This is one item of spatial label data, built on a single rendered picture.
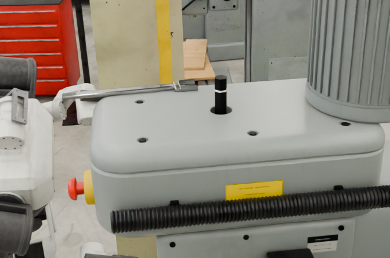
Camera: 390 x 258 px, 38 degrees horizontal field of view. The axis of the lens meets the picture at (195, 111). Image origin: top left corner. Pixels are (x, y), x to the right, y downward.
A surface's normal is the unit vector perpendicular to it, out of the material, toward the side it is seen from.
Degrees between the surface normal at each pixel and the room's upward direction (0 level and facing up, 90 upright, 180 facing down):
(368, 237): 90
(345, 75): 90
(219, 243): 90
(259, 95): 0
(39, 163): 59
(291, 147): 63
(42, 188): 113
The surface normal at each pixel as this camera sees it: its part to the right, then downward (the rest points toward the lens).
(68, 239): -0.03, -0.90
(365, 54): -0.32, 0.41
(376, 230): 0.12, 0.42
